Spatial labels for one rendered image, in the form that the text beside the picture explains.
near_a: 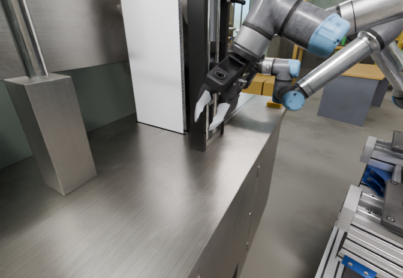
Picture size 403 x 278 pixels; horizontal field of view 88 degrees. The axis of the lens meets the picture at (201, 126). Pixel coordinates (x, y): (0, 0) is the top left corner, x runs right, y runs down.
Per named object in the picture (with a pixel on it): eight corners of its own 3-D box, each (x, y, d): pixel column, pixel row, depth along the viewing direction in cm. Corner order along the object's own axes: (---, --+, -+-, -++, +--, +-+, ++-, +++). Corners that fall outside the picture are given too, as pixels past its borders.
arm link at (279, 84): (274, 107, 91) (279, 81, 86) (269, 99, 101) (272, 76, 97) (293, 107, 91) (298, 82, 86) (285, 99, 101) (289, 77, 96)
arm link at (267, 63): (273, 74, 98) (269, 77, 91) (263, 72, 100) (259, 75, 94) (276, 57, 95) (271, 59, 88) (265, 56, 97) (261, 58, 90)
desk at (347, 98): (382, 107, 375) (397, 66, 346) (364, 128, 295) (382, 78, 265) (340, 98, 421) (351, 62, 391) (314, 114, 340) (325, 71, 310)
